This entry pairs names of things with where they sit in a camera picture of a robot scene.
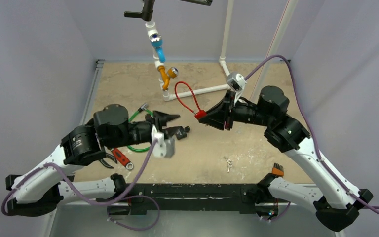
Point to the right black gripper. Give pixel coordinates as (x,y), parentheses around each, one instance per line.
(227,111)

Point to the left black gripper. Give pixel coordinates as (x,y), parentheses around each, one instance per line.
(162,120)

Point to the black padlock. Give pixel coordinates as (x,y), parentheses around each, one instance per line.
(181,132)

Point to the green cable lock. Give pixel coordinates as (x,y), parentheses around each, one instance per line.
(141,109)

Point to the silver key bunch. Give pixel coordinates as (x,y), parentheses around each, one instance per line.
(229,163)

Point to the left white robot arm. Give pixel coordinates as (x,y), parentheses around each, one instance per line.
(47,186)

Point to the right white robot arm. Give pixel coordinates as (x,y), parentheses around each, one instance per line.
(334,200)

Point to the orange hex key set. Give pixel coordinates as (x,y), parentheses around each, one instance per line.
(278,170)

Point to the orange tap valve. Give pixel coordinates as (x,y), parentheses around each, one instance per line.
(167,75)

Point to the white pole with red stripe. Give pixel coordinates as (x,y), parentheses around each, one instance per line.
(274,45)

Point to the blue tap valve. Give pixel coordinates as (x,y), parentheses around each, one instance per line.
(157,42)

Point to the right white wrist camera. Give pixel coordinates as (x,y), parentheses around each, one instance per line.
(236,82)

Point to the red handled adjustable wrench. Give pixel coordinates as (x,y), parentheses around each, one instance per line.
(122,158)

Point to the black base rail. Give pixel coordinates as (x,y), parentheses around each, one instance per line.
(242,198)

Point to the black crank handle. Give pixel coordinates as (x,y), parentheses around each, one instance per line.
(147,10)

